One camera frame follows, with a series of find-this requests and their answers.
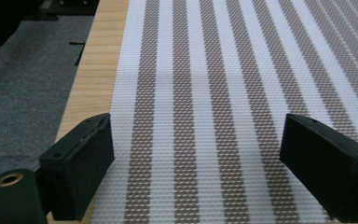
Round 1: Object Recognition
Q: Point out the black metal stand base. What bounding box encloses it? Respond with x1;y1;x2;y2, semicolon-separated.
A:
38;0;101;17

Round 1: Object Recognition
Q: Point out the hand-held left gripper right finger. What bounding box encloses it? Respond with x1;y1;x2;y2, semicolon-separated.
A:
279;113;358;224

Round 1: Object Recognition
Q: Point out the striped woven placemat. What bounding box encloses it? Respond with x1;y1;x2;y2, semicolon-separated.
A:
90;0;358;224

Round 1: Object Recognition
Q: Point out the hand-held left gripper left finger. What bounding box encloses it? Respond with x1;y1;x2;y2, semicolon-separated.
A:
38;112;116;222

